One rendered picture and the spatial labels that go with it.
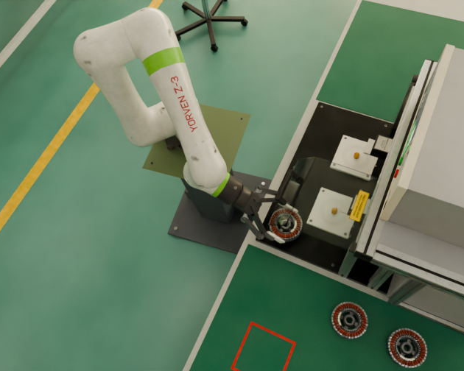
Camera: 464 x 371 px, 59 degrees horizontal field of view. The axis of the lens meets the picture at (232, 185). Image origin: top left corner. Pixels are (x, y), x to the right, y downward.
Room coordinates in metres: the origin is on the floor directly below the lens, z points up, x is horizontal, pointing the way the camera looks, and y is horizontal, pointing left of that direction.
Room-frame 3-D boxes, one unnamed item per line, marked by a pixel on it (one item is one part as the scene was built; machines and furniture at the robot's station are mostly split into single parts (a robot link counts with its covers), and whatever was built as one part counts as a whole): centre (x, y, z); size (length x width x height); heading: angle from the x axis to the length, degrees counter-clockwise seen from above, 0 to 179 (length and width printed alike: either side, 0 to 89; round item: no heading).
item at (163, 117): (0.96, 0.11, 0.91); 0.16 x 0.13 x 0.19; 97
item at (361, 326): (0.12, -0.24, 0.77); 0.11 x 0.11 x 0.04
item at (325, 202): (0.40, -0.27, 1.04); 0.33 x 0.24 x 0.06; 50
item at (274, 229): (0.46, -0.14, 0.83); 0.11 x 0.11 x 0.04
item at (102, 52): (0.94, 0.25, 1.14); 0.16 x 0.13 x 0.53; 97
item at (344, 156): (0.66, -0.48, 0.78); 0.15 x 0.15 x 0.01; 50
